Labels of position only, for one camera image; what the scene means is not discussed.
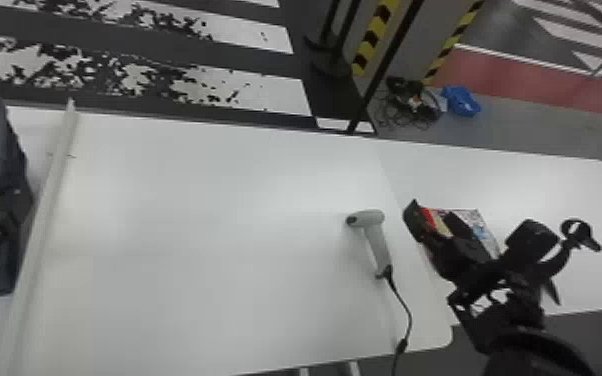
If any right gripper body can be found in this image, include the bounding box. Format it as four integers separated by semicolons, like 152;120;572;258
425;237;503;302

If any hand scanner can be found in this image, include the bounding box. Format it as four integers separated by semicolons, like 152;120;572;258
344;208;395;279

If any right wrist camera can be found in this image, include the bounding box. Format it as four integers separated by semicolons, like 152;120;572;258
504;218;563;265

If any yellow black striped post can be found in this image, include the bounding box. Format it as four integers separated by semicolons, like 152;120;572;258
420;0;487;86
350;0;402;78

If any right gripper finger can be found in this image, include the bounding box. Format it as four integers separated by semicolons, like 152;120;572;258
402;198;440;244
441;211;493;262

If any black cable bundle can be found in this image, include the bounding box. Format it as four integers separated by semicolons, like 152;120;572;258
372;75;445;131

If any red and white snack packet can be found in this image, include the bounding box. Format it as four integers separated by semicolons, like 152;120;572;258
418;206;503;260

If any blue box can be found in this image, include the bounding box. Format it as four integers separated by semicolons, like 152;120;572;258
439;85;483;118

